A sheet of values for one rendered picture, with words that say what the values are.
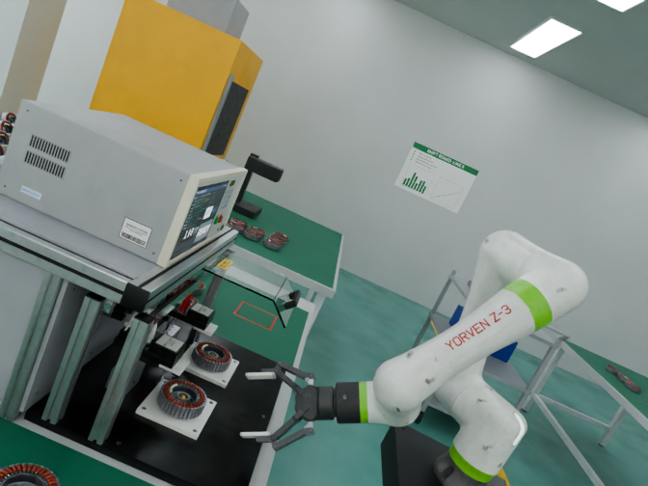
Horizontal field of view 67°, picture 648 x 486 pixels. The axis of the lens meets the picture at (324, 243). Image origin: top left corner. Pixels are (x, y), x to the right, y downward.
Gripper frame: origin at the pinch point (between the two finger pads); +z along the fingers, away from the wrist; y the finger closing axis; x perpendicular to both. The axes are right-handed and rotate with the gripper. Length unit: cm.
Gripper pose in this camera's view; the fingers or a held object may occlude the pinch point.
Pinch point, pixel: (249, 404)
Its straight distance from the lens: 121.9
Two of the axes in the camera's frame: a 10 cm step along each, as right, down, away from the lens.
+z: -10.0, 0.5, 0.8
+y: 0.0, -8.4, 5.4
